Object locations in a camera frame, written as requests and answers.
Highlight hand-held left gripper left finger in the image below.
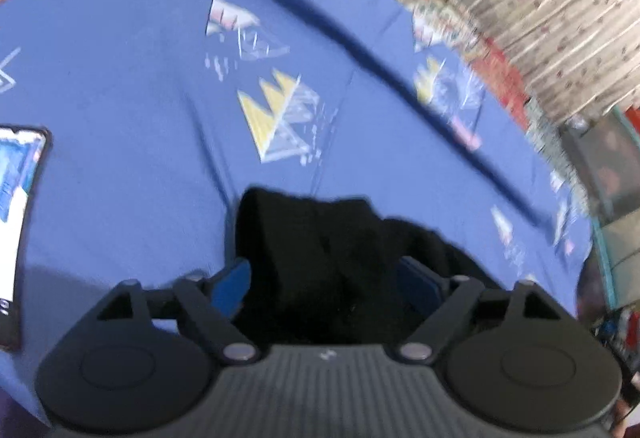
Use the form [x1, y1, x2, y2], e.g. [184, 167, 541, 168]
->
[96, 258, 260, 365]

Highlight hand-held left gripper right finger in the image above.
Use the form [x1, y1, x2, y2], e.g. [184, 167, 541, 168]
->
[395, 257, 564, 365]

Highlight black pants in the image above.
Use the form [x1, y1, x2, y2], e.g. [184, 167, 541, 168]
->
[234, 187, 502, 347]

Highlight pile of colourful clothes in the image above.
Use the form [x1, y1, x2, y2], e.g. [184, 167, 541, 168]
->
[590, 307, 640, 371]

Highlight clear storage box teal lid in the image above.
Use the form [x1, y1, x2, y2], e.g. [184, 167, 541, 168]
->
[560, 107, 640, 221]
[592, 210, 640, 311]

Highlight black smartphone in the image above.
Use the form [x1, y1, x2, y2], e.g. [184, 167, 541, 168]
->
[0, 125, 52, 352]

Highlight red patterned quilt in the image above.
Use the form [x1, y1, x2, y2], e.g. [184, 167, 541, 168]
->
[257, 0, 596, 219]

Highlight blue printed bedsheet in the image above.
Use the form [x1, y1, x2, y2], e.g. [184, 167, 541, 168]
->
[0, 0, 597, 426]

